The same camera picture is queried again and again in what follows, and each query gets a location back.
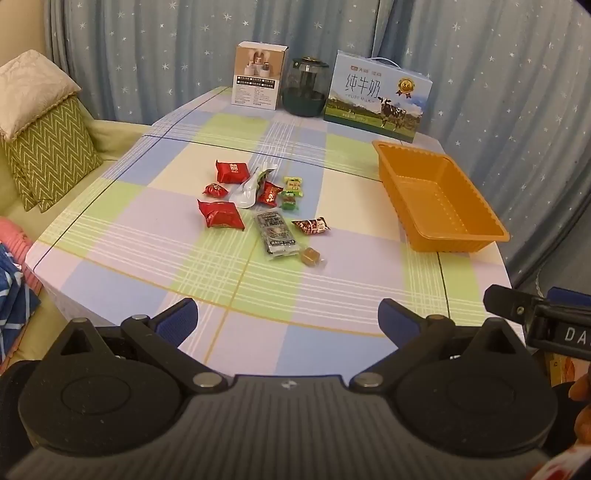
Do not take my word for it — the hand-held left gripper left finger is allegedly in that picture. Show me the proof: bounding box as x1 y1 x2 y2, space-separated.
45 298 235 396

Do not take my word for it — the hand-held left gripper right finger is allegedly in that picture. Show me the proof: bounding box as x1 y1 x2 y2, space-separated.
350 298 533 394

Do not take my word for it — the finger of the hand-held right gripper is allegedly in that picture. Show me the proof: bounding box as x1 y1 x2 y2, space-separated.
547 287 591 309
483 284 548 325

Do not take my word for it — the brown caramel candy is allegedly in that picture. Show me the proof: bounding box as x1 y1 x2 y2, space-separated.
297 247 326 268

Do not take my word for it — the large red snack packet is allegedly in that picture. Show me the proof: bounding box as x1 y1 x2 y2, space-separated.
197 199 246 230

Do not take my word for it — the orange plastic tray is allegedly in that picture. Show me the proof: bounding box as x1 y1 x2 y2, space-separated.
372 140 511 253

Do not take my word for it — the brown red candy packet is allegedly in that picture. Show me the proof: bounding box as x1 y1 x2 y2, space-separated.
291 217 332 235

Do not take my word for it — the dark grey long snack packet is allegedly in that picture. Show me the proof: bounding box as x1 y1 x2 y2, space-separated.
255 210 298 261

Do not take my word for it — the white green snack pouch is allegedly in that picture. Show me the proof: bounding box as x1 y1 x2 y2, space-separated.
229 161 279 210

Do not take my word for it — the red square snack packet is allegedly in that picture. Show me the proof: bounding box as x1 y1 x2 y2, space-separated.
215 160 251 184

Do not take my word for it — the person's right hand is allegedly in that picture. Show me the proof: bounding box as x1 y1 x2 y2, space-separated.
569 376 591 446

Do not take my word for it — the red white printed clothing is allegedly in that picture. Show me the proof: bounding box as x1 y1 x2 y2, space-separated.
531 443 591 480

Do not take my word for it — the blue patterned cloth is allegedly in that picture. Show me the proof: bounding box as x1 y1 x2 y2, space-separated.
0 242 43 365

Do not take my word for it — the pink cloth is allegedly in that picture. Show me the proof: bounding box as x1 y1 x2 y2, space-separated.
0 217 33 259

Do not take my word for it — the light green sofa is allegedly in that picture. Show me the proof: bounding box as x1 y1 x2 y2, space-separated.
0 117 153 370

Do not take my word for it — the blue star curtain panel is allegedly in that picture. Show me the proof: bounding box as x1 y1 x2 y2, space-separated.
44 0 398 127
379 0 591 289

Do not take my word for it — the green zigzag pillow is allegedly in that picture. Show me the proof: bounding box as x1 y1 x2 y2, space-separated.
2 95 103 213

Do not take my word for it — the blue milk carton box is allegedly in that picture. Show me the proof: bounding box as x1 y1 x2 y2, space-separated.
323 50 435 141

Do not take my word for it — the dark green glass jar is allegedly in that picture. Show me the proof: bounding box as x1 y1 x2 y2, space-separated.
281 56 329 117

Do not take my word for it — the white product box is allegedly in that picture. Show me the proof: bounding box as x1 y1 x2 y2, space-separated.
232 41 290 112

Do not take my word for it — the beige pillow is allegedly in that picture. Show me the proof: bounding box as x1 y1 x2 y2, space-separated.
0 50 81 141

